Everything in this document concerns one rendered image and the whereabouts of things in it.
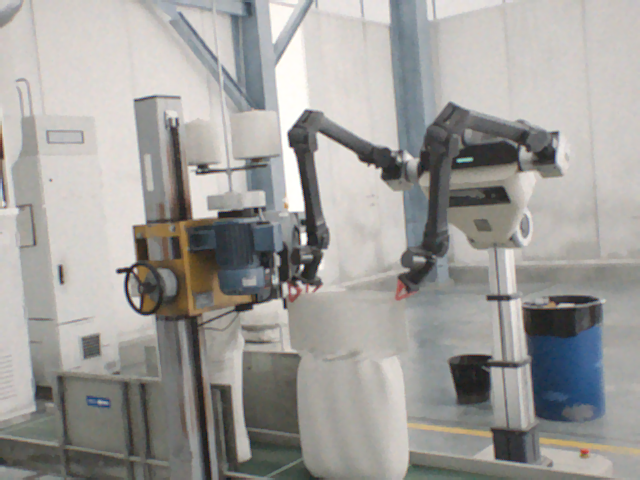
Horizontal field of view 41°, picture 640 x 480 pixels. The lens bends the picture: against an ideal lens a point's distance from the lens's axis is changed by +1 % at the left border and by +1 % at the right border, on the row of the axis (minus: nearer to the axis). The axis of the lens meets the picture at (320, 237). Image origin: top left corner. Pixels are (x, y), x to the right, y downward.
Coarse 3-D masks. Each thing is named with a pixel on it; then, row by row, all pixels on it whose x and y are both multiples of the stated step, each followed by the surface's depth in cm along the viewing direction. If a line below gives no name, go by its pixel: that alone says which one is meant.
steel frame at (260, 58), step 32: (160, 0) 790; (192, 0) 825; (224, 0) 862; (256, 0) 874; (416, 0) 1123; (192, 32) 821; (256, 32) 890; (288, 32) 943; (416, 32) 1141; (256, 64) 895; (416, 64) 1145; (256, 96) 899; (416, 96) 1150; (416, 128) 1154; (416, 192) 1164; (416, 224) 1169
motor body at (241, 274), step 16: (224, 224) 273; (240, 224) 272; (256, 224) 281; (224, 240) 273; (240, 240) 273; (224, 256) 274; (240, 256) 273; (256, 256) 276; (224, 272) 273; (240, 272) 272; (256, 272) 274; (224, 288) 274; (240, 288) 272; (256, 288) 274
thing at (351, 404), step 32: (288, 320) 307; (320, 320) 294; (352, 320) 288; (384, 320) 287; (320, 352) 295; (352, 352) 289; (384, 352) 287; (320, 384) 296; (352, 384) 288; (384, 384) 284; (320, 416) 296; (352, 416) 289; (384, 416) 284; (320, 448) 297; (352, 448) 289; (384, 448) 284
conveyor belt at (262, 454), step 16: (48, 416) 434; (0, 432) 411; (16, 432) 408; (32, 432) 405; (48, 432) 402; (256, 448) 344; (272, 448) 342; (288, 448) 340; (240, 464) 326; (256, 464) 324; (272, 464) 322; (288, 464) 320; (304, 464) 318; (416, 464) 307
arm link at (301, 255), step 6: (324, 240) 296; (330, 240) 298; (294, 246) 295; (300, 246) 295; (306, 246) 296; (312, 246) 297; (318, 246) 299; (324, 246) 298; (294, 252) 295; (300, 252) 293; (306, 252) 295; (294, 258) 295; (300, 258) 293; (306, 258) 294; (294, 264) 295; (300, 264) 294; (306, 264) 296
